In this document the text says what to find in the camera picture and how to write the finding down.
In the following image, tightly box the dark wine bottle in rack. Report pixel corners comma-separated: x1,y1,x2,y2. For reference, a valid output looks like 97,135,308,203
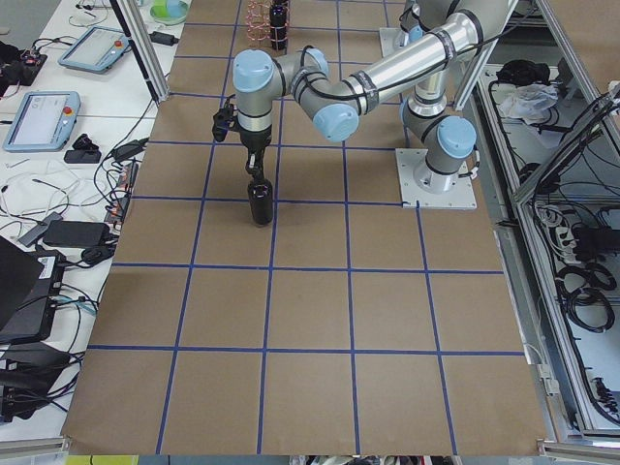
269,0,289,51

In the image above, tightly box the black power adapter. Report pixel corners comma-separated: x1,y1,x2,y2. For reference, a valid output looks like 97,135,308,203
149,31,178,47

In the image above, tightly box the aluminium frame post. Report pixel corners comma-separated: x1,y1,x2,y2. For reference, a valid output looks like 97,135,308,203
109,0,170,105

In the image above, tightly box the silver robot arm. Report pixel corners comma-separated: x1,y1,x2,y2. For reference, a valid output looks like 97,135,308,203
396,0,433,47
232,1,512,181

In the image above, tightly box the green bowl with blocks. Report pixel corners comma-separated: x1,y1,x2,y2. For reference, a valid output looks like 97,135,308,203
149,0,190,26

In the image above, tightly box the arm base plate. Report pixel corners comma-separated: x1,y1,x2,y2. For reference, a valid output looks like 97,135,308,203
395,148,478,210
379,27,410,58

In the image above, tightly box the teach pendant far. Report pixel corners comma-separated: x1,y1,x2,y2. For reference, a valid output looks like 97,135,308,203
58,26,129,74

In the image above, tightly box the teach pendant near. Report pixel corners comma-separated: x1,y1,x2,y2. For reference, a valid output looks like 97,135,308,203
3,91,81,153

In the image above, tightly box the dark green wine bottle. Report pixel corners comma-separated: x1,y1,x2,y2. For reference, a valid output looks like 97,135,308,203
247,179,273,226

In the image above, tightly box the teach pendant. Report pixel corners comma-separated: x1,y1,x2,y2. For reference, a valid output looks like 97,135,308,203
3,91,81,153
58,26,129,74

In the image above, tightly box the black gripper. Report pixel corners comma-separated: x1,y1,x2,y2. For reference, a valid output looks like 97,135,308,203
239,126,271,181

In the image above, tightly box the copper wire wine rack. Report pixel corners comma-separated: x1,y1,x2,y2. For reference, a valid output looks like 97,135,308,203
245,0,272,48

